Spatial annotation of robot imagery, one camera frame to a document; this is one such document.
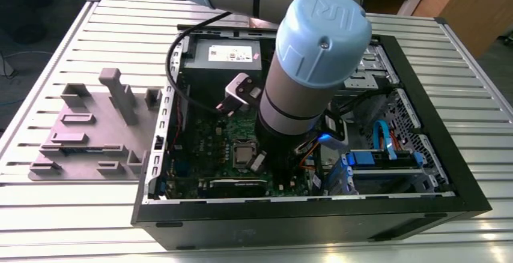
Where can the silver topped CPU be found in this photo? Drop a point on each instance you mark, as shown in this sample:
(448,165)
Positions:
(242,155)

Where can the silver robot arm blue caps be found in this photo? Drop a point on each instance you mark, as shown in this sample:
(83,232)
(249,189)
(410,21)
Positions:
(297,65)

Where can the black graphics card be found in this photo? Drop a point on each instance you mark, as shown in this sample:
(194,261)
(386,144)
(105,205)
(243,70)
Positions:
(237,188)

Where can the yellow board power connector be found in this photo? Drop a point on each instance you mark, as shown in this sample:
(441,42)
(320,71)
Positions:
(219,131)

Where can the green motherboard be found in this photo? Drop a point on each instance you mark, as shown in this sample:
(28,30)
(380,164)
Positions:
(209,155)

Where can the hard disk in blue carrier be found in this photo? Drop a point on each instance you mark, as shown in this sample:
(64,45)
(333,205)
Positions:
(361,158)

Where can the black PC case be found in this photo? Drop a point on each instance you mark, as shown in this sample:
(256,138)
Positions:
(305,215)

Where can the blue expansion slot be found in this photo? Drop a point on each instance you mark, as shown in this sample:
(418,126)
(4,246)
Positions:
(183,169)

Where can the silver metal disk bay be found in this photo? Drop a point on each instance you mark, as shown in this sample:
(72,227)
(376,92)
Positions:
(385,171)

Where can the grey power supply unit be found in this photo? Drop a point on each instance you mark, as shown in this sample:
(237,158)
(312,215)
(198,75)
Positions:
(209,74)

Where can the silver metal drive cage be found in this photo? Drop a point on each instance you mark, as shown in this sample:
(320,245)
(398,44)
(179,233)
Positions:
(378,62)

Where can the grey parts rack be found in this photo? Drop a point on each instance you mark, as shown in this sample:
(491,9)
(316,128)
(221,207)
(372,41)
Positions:
(101,143)

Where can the RAM stick with label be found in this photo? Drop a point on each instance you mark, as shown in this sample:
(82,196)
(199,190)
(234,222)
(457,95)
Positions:
(81,150)

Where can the wooden cabinet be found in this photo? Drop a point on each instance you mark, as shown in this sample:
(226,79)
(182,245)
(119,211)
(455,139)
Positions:
(473,10)

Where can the black office chair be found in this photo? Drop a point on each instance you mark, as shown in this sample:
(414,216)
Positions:
(28,25)

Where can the silver boxed wrist camera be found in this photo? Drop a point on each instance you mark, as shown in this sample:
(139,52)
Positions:
(241,90)

